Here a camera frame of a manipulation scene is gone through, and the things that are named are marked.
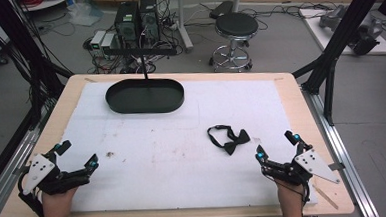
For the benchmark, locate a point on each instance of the white floor platform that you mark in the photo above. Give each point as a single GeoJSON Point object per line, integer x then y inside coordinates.
{"type": "Point", "coordinates": [327, 38]}

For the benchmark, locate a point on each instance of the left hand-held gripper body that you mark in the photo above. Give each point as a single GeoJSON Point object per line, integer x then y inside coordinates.
{"type": "Point", "coordinates": [37, 170]}

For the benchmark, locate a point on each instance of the black flat pad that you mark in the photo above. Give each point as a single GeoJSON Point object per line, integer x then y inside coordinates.
{"type": "Point", "coordinates": [221, 9]}

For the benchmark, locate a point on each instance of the black computer tower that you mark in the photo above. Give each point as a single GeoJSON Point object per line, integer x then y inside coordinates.
{"type": "Point", "coordinates": [149, 19]}
{"type": "Point", "coordinates": [127, 23]}

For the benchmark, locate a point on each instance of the clear plastic bag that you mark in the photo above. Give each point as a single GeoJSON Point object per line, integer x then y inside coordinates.
{"type": "Point", "coordinates": [84, 13]}

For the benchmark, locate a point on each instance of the black bow tie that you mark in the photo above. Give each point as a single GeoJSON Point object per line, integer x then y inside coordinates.
{"type": "Point", "coordinates": [234, 142]}

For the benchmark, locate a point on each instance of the black metal frame strut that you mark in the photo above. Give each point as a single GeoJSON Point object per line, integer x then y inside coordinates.
{"type": "Point", "coordinates": [338, 44]}
{"type": "Point", "coordinates": [14, 47]}

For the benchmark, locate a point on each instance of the grey and black robot part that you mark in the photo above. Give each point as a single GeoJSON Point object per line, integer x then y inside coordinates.
{"type": "Point", "coordinates": [365, 36]}

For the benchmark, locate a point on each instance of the person's right hand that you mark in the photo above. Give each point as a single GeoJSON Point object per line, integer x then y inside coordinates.
{"type": "Point", "coordinates": [290, 195]}

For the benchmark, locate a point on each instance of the person's left hand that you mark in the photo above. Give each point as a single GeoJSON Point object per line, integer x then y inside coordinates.
{"type": "Point", "coordinates": [57, 204]}

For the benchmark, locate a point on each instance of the black T-shaped stand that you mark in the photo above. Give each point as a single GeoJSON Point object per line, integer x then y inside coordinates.
{"type": "Point", "coordinates": [144, 66]}

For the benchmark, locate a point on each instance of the grey table leg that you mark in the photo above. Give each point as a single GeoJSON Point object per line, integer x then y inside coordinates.
{"type": "Point", "coordinates": [183, 22]}

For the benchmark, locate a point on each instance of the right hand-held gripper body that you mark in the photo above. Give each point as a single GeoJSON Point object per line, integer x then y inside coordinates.
{"type": "Point", "coordinates": [312, 164]}

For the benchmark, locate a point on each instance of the white foam mat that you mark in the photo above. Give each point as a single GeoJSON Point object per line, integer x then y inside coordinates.
{"type": "Point", "coordinates": [170, 169]}

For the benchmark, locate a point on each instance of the thin wooden stick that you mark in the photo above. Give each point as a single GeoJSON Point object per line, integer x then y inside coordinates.
{"type": "Point", "coordinates": [325, 196]}

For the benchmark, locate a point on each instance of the aluminium rail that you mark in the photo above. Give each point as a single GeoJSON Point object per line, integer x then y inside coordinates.
{"type": "Point", "coordinates": [342, 154]}
{"type": "Point", "coordinates": [13, 154]}

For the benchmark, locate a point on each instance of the black round stool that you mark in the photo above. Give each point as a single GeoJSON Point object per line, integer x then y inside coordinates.
{"type": "Point", "coordinates": [236, 26]}

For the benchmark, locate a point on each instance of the black oval tray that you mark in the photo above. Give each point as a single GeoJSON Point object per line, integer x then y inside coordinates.
{"type": "Point", "coordinates": [145, 97]}

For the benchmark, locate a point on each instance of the white power supply box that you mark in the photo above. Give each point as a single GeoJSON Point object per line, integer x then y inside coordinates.
{"type": "Point", "coordinates": [108, 43]}
{"type": "Point", "coordinates": [97, 41]}

